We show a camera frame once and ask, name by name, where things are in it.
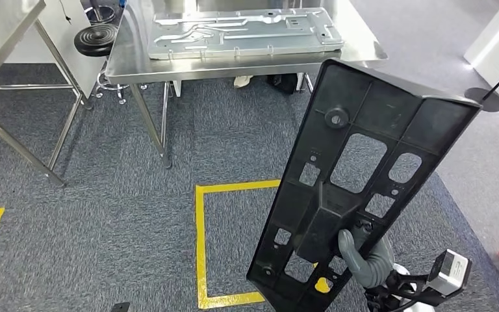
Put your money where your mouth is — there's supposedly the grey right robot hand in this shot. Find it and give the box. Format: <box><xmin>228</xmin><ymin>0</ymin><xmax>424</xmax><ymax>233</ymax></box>
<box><xmin>337</xmin><ymin>219</ymin><xmax>375</xmax><ymax>289</ymax></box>

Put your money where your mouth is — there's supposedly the black plastic plate part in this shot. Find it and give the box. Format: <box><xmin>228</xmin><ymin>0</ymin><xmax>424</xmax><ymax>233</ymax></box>
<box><xmin>246</xmin><ymin>58</ymin><xmax>483</xmax><ymax>312</ymax></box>

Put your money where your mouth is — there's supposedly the stainless steel workbench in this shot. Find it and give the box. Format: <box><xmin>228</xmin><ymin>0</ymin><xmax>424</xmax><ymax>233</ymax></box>
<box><xmin>105</xmin><ymin>0</ymin><xmax>389</xmax><ymax>169</ymax></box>

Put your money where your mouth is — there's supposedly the black bag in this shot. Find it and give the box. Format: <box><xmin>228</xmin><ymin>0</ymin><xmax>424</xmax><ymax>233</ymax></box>
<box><xmin>266</xmin><ymin>73</ymin><xmax>298</xmax><ymax>95</ymax></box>

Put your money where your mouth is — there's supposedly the black stanchion with round base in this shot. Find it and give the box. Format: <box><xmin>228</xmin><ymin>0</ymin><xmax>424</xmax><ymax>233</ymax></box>
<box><xmin>465</xmin><ymin>56</ymin><xmax>499</xmax><ymax>113</ymax></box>

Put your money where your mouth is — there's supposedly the stamped silver metal panel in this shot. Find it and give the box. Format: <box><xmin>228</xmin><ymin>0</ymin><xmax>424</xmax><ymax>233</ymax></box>
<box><xmin>147</xmin><ymin>7</ymin><xmax>345</xmax><ymax>60</ymax></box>

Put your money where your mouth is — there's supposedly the black round stool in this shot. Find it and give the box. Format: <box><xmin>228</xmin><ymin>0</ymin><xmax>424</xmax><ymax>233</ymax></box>
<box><xmin>73</xmin><ymin>23</ymin><xmax>149</xmax><ymax>105</ymax></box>

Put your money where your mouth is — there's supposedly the steel pole stand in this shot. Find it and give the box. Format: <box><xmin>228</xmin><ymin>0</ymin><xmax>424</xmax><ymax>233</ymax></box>
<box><xmin>83</xmin><ymin>0</ymin><xmax>118</xmax><ymax>25</ymax></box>

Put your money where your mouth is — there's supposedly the white cabinet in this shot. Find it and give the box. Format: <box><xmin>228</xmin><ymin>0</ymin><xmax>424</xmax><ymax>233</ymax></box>
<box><xmin>4</xmin><ymin>0</ymin><xmax>109</xmax><ymax>100</ymax></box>

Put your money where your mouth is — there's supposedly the stainless steel side table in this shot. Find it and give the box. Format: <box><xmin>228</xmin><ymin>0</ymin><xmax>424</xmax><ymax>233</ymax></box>
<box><xmin>0</xmin><ymin>0</ymin><xmax>93</xmax><ymax>188</ymax></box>

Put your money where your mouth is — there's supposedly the thin black cable with plug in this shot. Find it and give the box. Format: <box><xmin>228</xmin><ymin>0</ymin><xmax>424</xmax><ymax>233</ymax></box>
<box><xmin>58</xmin><ymin>0</ymin><xmax>72</xmax><ymax>25</ymax></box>

